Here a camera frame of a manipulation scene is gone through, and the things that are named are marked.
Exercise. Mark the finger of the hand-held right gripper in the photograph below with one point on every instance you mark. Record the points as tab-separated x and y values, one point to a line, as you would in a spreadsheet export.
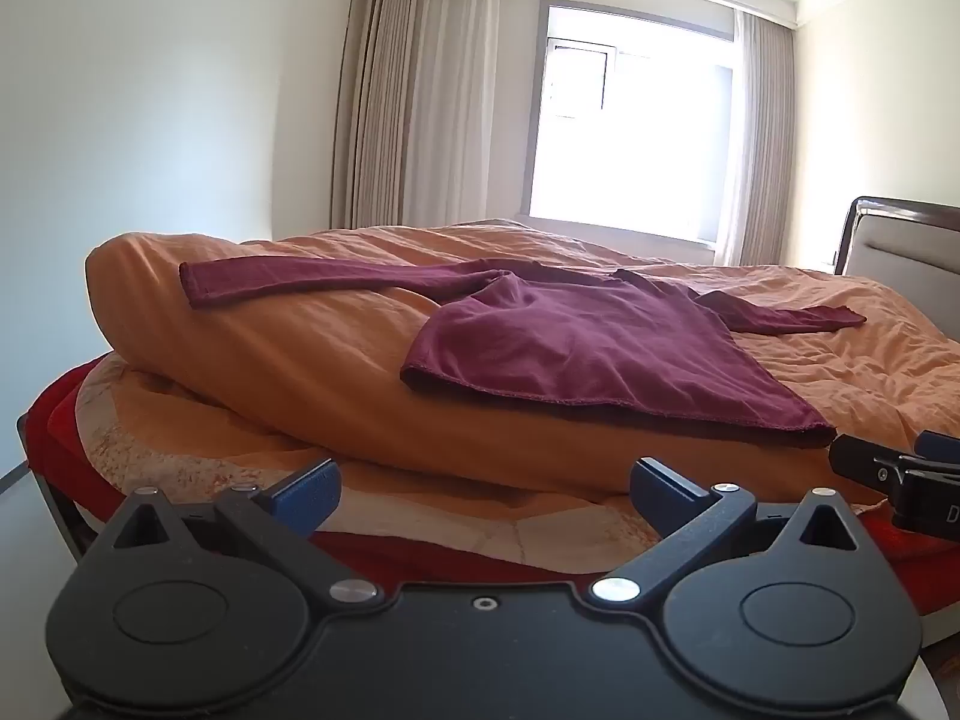
941	446
870	465

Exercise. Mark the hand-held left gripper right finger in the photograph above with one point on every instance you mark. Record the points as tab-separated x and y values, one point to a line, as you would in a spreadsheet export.
660	490

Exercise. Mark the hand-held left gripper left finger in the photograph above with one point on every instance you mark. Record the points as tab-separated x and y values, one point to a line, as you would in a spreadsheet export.
309	493

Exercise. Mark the maroon long-sleeved shirt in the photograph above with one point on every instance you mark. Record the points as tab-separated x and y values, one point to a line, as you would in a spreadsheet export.
585	345

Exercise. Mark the orange duvet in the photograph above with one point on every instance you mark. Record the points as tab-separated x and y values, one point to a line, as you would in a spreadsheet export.
300	360

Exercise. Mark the red bed sheet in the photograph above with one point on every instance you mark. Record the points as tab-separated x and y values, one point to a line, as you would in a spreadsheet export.
52	435

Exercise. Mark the beige curtain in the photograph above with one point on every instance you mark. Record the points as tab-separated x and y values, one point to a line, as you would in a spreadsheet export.
761	142
420	97

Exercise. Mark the window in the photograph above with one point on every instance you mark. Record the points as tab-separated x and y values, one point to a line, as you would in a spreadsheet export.
637	120

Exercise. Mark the padded headboard with wooden frame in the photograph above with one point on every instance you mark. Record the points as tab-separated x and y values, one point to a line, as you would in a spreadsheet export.
907	247

